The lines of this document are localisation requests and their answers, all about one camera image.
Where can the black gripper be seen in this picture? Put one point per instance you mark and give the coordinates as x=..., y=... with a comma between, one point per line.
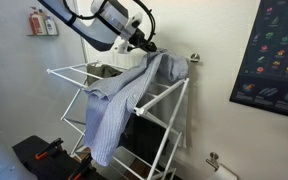
x=139, y=37

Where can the blue striped shirt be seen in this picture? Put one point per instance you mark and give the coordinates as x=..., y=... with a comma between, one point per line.
x=114, y=100

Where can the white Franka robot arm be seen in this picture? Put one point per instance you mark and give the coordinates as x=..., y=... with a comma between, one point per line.
x=97, y=30

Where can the white metal drying rack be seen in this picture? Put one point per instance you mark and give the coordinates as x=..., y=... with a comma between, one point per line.
x=165, y=93

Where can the chrome towel bar end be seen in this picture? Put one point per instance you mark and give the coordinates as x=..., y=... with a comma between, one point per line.
x=194, y=58

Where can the white blue-label bottle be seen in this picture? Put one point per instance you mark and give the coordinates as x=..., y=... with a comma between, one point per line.
x=51, y=26

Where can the red white bottle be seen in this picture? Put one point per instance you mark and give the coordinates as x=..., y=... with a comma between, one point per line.
x=36, y=24

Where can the chrome toilet paper holder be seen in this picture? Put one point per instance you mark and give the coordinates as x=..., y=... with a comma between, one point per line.
x=212, y=160

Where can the orange black clamp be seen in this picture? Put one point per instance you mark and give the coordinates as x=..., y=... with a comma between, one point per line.
x=80, y=170
x=49, y=148

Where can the white toilet paper roll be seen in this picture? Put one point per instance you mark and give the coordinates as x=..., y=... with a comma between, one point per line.
x=224, y=174

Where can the black robot table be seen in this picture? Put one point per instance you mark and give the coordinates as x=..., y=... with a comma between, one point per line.
x=47, y=166

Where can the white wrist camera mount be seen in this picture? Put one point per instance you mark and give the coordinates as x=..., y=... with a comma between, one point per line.
x=123, y=46

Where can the small glass wall shelf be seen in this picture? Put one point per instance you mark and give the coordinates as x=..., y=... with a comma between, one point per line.
x=42, y=34

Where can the dark illustrated wall poster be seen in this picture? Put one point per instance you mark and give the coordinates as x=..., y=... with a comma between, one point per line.
x=274, y=56

